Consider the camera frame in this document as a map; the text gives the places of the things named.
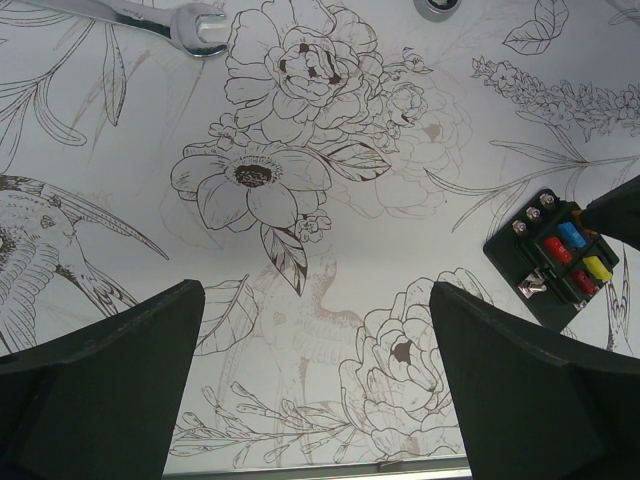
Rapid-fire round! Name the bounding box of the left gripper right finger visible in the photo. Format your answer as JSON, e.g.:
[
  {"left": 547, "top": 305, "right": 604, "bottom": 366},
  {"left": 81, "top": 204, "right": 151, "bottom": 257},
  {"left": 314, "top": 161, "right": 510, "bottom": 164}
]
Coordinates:
[{"left": 429, "top": 282, "right": 639, "bottom": 479}]

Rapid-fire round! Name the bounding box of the black fuse box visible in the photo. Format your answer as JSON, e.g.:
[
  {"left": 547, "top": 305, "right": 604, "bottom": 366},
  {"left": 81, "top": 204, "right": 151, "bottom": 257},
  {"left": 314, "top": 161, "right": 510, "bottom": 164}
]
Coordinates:
[{"left": 483, "top": 189, "right": 620, "bottom": 332}]

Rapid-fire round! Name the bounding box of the orange blade fuse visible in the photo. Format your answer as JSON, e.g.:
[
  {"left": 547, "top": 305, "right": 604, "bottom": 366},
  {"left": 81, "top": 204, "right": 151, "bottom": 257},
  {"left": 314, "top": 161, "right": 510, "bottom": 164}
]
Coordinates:
[{"left": 572, "top": 210, "right": 597, "bottom": 237}]

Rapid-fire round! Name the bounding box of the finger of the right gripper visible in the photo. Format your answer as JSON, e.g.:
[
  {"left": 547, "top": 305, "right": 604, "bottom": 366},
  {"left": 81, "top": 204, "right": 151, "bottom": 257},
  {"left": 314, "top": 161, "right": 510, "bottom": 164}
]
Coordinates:
[{"left": 582, "top": 176, "right": 640, "bottom": 245}]

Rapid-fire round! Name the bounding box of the blue blade fuse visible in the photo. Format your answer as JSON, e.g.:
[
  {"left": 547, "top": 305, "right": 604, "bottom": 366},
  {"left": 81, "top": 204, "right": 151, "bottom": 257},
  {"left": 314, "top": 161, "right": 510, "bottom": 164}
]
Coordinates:
[{"left": 557, "top": 222, "right": 587, "bottom": 249}]

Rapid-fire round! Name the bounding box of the yellow blade fuse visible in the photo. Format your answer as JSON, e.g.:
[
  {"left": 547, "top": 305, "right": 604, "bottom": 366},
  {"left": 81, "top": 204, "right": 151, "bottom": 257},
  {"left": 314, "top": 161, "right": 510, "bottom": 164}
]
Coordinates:
[{"left": 583, "top": 255, "right": 612, "bottom": 283}]

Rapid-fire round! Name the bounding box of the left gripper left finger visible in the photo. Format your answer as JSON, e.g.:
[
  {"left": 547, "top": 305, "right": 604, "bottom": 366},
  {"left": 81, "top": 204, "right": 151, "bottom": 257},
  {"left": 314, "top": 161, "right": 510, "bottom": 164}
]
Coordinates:
[{"left": 1, "top": 280, "right": 205, "bottom": 479}]

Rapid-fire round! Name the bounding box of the silver combination wrench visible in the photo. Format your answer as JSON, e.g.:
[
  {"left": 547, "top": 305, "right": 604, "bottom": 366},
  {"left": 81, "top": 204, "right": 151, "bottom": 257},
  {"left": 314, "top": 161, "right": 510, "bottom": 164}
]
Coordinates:
[{"left": 27, "top": 0, "right": 228, "bottom": 59}]

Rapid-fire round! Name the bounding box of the dark red blade fuse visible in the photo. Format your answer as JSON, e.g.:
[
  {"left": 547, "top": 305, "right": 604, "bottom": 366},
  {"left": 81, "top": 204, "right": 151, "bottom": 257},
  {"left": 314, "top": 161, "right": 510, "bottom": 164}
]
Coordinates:
[{"left": 570, "top": 270, "right": 599, "bottom": 296}]

